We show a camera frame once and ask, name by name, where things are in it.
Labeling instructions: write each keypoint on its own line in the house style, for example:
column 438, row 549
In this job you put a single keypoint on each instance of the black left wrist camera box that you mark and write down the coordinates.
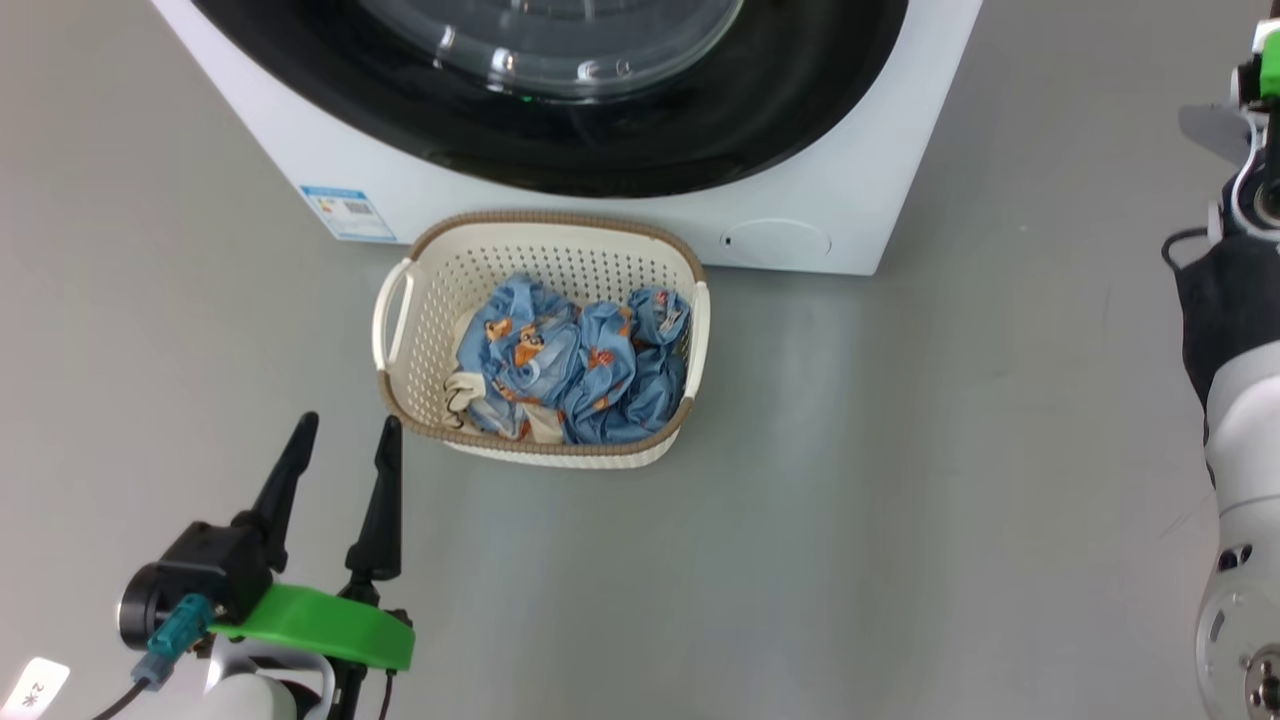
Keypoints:
column 210, row 570

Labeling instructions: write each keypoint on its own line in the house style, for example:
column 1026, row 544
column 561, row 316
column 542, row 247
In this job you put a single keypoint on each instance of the white paper tag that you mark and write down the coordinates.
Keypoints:
column 32, row 690

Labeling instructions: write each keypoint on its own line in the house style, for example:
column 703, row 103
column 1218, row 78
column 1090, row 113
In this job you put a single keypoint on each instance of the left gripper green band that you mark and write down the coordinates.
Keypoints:
column 320, row 628

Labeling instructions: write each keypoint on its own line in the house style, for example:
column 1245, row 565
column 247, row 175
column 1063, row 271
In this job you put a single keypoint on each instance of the blue energy label sticker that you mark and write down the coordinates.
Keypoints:
column 348, row 212

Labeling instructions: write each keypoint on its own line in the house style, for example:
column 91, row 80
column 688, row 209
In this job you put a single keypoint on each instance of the white front-load washing machine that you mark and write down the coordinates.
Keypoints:
column 600, row 215

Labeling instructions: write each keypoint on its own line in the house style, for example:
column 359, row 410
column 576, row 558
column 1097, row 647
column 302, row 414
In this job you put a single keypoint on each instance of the round drain filter cover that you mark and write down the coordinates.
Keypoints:
column 778, row 243

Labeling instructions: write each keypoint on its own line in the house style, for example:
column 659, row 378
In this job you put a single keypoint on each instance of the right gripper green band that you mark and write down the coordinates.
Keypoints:
column 1268, row 65

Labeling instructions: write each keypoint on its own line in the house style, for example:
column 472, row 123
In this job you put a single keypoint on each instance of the cream perforated laundry basket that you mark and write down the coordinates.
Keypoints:
column 545, row 250

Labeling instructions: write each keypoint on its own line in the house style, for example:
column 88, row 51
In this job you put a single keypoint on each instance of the teal left camera connector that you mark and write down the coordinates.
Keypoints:
column 178, row 630

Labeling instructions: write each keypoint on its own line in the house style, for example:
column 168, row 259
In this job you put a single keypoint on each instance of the blue cartoon print clothing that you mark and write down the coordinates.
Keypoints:
column 600, row 370

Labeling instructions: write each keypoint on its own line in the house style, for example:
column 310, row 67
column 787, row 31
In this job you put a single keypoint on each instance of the black glass washing machine door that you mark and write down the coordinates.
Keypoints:
column 700, row 150

